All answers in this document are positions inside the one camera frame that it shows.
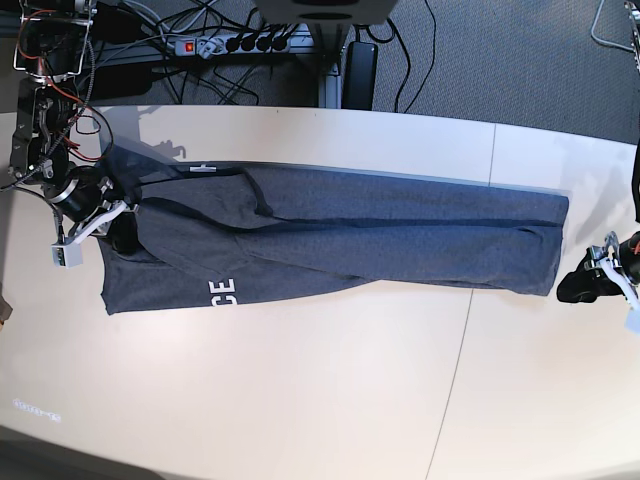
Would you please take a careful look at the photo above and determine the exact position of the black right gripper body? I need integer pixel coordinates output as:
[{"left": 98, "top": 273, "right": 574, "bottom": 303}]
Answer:
[{"left": 52, "top": 172, "right": 114, "bottom": 223}]

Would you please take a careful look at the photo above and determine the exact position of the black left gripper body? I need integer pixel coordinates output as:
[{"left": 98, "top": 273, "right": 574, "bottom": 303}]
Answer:
[{"left": 614, "top": 232, "right": 640, "bottom": 285}]

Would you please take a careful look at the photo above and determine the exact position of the blue-grey T-shirt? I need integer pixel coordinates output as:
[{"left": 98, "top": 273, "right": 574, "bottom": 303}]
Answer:
[{"left": 100, "top": 148, "right": 569, "bottom": 314}]

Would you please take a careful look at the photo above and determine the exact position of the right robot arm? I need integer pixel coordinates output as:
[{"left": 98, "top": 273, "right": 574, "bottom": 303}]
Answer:
[{"left": 1, "top": 1, "right": 133, "bottom": 268}]

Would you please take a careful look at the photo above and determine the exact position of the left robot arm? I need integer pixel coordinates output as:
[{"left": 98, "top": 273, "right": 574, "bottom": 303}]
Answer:
[{"left": 556, "top": 1, "right": 639, "bottom": 311}]

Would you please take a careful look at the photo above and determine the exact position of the black box under table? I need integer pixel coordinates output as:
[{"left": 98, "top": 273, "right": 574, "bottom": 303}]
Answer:
[{"left": 92, "top": 64, "right": 153, "bottom": 100}]

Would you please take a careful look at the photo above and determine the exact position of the white power strip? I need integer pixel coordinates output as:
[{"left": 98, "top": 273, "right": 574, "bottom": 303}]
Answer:
[{"left": 171, "top": 33, "right": 291, "bottom": 60}]

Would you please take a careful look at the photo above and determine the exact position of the black power adapter brick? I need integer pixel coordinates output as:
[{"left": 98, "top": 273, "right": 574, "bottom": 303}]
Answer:
[{"left": 342, "top": 41, "right": 378, "bottom": 111}]

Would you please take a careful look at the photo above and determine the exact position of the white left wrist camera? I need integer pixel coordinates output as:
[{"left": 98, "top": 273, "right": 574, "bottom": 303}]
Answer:
[{"left": 625, "top": 309, "right": 640, "bottom": 335}]

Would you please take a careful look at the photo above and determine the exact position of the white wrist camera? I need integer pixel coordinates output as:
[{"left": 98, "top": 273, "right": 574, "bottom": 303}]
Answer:
[
  {"left": 625, "top": 309, "right": 640, "bottom": 335},
  {"left": 51, "top": 241, "right": 83, "bottom": 269}
]

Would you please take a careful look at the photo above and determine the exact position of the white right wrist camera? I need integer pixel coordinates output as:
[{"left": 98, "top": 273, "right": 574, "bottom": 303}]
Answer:
[{"left": 51, "top": 241, "right": 83, "bottom": 269}]

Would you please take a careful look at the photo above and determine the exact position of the white braided cable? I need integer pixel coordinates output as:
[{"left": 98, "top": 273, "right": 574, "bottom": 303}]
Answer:
[{"left": 589, "top": 0, "right": 640, "bottom": 56}]

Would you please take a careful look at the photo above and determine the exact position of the black camera mount overhead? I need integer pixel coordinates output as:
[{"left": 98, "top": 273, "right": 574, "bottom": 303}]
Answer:
[{"left": 253, "top": 0, "right": 398, "bottom": 25}]

